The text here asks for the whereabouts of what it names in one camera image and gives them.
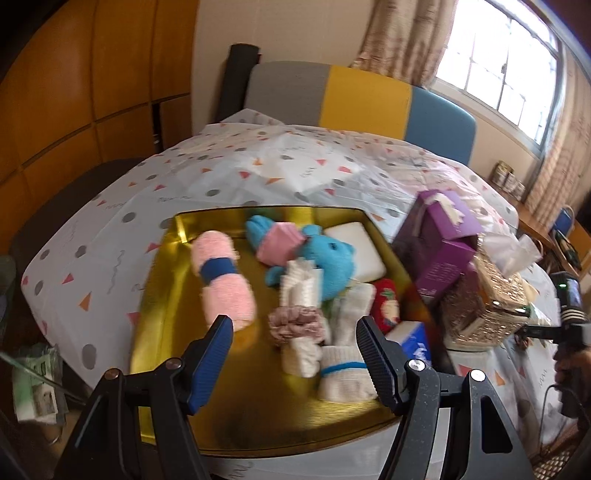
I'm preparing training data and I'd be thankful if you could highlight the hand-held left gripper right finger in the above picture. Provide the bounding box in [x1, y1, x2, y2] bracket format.
[356, 315, 532, 480]

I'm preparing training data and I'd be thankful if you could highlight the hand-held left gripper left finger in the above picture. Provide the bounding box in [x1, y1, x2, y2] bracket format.
[55, 315, 234, 480]

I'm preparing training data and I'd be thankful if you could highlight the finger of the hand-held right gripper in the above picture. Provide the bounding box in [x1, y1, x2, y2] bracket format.
[519, 323, 560, 344]

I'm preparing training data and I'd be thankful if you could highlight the grey sock with blue stripe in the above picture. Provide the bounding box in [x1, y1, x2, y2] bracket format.
[316, 344, 382, 402]

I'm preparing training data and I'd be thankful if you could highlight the blue tissue packet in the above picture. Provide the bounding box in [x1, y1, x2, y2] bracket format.
[385, 320, 432, 370]

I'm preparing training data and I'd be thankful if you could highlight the white sock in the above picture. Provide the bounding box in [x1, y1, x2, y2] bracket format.
[281, 339, 324, 379]
[332, 282, 377, 344]

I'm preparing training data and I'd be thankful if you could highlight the pink towel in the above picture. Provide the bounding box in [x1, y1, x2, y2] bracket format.
[190, 230, 258, 332]

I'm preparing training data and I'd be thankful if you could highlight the gold tray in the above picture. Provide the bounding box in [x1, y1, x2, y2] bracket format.
[129, 207, 444, 450]

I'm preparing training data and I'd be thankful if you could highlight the pink brown scrunchie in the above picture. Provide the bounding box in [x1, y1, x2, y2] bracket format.
[268, 305, 331, 347]

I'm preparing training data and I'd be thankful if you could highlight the white cloth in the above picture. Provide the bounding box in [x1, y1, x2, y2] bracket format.
[279, 258, 324, 308]

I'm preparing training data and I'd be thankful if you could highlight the blue plush toy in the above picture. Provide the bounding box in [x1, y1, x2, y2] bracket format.
[245, 215, 358, 305]

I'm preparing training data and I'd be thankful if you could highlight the person's right hand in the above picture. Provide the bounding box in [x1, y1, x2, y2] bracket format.
[554, 346, 587, 388]

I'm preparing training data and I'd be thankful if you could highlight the gold woven tissue basket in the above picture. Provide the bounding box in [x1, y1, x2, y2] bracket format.
[441, 249, 532, 347]

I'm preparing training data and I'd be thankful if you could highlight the white tissue paper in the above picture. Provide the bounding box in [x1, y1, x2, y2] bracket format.
[480, 233, 543, 278]

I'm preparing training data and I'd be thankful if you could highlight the wooden desk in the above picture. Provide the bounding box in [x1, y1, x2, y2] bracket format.
[517, 198, 591, 278]

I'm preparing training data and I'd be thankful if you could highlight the purple box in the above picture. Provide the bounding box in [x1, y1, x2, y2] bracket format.
[392, 189, 485, 301]

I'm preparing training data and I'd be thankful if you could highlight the woven floor mat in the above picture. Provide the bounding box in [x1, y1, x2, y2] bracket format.
[531, 443, 583, 480]

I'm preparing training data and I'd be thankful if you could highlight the row of patterned packets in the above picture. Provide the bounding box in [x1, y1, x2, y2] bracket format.
[492, 161, 527, 201]

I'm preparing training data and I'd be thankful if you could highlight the green white packet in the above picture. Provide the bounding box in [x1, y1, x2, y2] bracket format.
[11, 346, 63, 421]

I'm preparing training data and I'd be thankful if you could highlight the beige patterned curtain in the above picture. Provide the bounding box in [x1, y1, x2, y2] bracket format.
[526, 60, 591, 217]
[351, 0, 458, 88]

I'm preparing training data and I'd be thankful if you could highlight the patterned bed sheet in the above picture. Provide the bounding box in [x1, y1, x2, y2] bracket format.
[21, 108, 561, 480]

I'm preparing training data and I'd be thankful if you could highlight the grey yellow blue headboard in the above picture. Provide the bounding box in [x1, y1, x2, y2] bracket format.
[245, 61, 477, 167]

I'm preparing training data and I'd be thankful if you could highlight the window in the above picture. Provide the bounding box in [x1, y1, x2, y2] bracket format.
[434, 0, 566, 155]

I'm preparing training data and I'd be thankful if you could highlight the black rolled mat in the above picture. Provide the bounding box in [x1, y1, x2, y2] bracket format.
[217, 44, 262, 123]

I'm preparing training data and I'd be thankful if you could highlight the wooden wardrobe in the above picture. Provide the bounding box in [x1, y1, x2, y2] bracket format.
[0, 0, 199, 195]

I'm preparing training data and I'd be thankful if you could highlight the black cable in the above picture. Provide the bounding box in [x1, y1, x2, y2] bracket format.
[538, 383, 568, 457]

